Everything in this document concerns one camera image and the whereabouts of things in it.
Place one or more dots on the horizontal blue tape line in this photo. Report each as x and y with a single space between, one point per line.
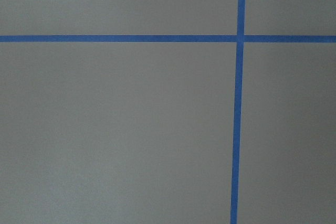
169 38

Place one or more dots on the vertical blue tape line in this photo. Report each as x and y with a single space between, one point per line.
237 109

